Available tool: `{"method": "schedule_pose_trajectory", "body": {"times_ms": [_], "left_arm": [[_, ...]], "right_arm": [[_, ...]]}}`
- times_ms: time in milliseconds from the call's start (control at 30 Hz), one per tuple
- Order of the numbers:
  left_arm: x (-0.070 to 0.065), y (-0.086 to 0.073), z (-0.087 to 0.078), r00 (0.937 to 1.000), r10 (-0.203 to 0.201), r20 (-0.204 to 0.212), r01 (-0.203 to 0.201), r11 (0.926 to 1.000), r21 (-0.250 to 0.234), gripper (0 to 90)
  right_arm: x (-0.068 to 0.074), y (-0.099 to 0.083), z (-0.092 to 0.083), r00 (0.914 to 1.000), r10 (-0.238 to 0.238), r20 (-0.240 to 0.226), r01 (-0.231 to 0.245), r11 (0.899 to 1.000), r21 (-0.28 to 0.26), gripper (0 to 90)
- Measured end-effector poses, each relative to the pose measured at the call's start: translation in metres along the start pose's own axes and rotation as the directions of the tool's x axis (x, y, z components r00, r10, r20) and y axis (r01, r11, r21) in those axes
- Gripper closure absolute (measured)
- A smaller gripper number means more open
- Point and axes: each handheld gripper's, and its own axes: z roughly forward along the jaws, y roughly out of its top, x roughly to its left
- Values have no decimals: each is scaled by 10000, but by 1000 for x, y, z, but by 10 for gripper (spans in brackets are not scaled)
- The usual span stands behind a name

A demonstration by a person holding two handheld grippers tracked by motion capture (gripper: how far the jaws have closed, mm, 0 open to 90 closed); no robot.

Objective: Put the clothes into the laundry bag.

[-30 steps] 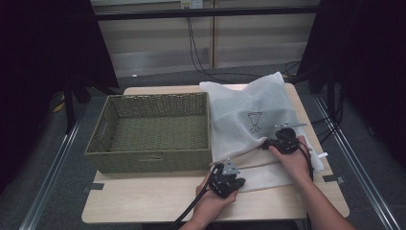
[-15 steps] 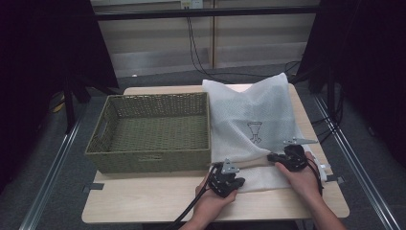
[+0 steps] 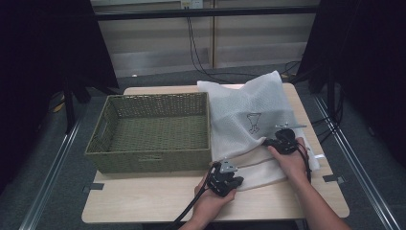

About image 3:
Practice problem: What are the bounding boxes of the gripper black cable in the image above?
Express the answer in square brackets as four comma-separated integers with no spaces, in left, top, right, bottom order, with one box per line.
[164,162,223,230]
[295,142,313,184]

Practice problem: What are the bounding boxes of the yellow floor object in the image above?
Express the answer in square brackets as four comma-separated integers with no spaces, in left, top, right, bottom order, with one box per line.
[52,101,67,114]

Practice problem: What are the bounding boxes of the black floor cable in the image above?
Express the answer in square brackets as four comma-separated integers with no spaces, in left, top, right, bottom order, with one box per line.
[189,16,302,79]
[186,16,236,85]

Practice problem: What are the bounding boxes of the white wall socket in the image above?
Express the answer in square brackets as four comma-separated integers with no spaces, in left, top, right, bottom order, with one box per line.
[180,0,205,10]

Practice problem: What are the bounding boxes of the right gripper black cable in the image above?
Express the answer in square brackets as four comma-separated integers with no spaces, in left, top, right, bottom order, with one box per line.
[295,142,313,184]

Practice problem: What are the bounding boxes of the green woven basket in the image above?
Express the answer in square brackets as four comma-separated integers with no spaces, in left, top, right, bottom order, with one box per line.
[83,91,213,174]

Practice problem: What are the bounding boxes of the black curtain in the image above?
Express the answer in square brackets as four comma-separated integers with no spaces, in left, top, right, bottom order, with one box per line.
[294,0,406,169]
[0,0,120,193]

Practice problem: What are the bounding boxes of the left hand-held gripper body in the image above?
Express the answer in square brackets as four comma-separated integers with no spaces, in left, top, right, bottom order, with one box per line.
[206,158,239,198]

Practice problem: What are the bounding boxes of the black metal stand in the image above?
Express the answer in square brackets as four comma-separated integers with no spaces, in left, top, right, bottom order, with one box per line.
[61,75,79,135]

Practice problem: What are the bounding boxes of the black cable bundle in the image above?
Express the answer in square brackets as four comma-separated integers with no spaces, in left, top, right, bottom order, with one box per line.
[310,89,345,145]

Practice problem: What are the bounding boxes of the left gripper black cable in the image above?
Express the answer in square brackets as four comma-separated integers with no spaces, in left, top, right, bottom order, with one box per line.
[164,162,223,230]

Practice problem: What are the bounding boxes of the person's left hand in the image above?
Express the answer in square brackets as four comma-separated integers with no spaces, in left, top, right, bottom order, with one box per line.
[192,173,237,225]

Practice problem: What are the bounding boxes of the white mesh laundry bag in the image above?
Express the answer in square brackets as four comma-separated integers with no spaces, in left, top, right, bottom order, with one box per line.
[196,70,327,193]

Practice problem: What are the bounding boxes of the person's right hand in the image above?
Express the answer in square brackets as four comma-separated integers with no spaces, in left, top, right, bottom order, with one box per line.
[267,136,310,190]

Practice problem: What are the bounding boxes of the black horizontal bar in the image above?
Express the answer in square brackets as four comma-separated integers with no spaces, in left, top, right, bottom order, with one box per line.
[94,5,321,22]

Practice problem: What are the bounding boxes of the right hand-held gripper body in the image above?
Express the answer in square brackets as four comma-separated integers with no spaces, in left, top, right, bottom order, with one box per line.
[270,122,307,155]

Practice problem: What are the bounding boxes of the metal floor rail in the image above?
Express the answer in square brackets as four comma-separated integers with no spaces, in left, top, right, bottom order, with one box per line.
[313,94,402,230]
[18,118,82,230]

